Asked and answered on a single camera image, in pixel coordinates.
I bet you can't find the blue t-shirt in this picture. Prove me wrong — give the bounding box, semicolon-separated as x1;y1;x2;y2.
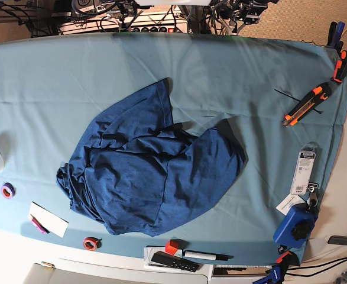
56;78;246;237

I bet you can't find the red cube block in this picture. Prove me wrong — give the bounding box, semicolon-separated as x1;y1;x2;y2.
164;240;179;256

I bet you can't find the white black marker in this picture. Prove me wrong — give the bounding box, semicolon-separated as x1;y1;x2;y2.
183;250;232;261

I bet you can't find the black remote control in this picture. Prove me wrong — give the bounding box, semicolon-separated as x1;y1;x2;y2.
151;251;200;272

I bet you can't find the white power strip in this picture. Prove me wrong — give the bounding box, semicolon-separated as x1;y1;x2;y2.
58;11;188;35

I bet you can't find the light blue table cloth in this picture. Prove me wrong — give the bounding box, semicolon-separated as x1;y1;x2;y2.
0;33;347;265

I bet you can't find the red tape roll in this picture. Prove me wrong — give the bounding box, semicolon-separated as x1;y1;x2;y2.
83;237;102;251

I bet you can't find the white paper tag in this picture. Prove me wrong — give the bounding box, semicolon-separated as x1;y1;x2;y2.
276;194;303;215

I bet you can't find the clear blister pack with label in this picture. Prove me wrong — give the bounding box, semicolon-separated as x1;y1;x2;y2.
290;144;316;195

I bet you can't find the white notepad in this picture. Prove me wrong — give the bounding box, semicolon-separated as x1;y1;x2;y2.
28;202;69;238

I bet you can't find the blue box with black knob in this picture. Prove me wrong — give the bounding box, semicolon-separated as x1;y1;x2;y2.
273;204;319;249

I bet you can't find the black zip tie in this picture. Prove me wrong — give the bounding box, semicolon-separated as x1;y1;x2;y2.
274;89;323;115

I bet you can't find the orange black utility knife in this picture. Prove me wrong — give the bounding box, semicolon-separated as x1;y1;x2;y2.
282;82;332;127

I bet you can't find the pink pen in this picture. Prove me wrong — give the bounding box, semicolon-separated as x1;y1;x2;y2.
28;214;50;234

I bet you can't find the blue orange bottom clamp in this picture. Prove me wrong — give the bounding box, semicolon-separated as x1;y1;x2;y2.
253;251;299;284

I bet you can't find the purple tape roll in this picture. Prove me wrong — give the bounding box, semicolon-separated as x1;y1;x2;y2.
1;183;15;199

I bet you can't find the orange black clamp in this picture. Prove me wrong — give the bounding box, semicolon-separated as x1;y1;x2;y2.
332;50;347;84

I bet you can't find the black phone device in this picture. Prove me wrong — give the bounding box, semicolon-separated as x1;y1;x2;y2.
327;235;347;246

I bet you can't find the blue black spring clamp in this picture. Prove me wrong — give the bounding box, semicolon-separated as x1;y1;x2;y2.
326;21;345;50

